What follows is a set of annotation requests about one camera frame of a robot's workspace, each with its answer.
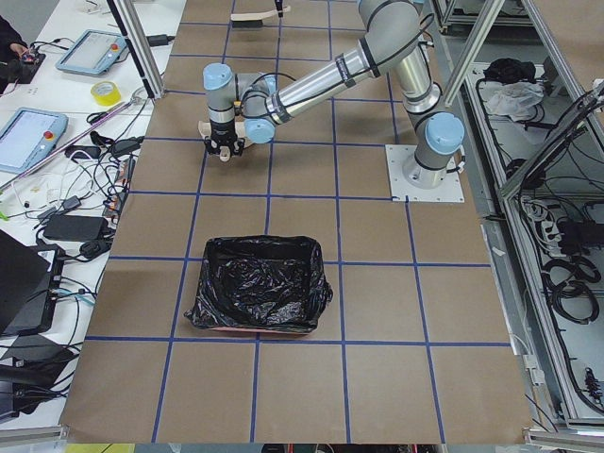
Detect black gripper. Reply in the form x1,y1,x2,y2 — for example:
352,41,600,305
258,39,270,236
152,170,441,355
202,0,290,158

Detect white hand brush black bristles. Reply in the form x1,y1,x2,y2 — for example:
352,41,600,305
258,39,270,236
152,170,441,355
230,6,292,28

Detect beige plastic dustpan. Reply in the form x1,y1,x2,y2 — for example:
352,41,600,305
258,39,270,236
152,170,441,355
196,118,246,166

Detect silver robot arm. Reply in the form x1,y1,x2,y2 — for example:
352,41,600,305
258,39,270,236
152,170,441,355
203,1,464,189

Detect black trash bag bin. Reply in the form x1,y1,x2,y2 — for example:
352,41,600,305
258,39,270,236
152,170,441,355
184,235,333,334

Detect blue teach pendant far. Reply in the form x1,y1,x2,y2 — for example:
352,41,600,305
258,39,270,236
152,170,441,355
55,29,126,76

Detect blue teach pendant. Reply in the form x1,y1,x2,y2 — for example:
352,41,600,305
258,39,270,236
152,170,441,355
55,29,126,76
1,108,69,174

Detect yellow tape roll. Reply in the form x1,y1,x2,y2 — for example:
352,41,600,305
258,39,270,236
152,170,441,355
90,80,122,107

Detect white crumpled cloth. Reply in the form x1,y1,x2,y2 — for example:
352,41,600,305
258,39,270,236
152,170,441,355
485,81,545,122

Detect blue teach pendant near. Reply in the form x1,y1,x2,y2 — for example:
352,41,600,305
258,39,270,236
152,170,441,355
1,108,69,174

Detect black power adapter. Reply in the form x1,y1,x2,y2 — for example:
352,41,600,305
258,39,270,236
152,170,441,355
43,215,109,242

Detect black laptop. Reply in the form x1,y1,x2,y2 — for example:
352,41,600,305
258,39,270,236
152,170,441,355
1,232,65,337

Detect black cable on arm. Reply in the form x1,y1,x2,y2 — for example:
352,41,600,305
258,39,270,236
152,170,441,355
233,13,438,119

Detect aluminium frame post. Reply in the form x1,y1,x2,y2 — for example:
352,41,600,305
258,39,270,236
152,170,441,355
108,0,164,99

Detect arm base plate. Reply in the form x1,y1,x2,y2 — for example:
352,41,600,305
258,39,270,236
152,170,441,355
384,144,465,204

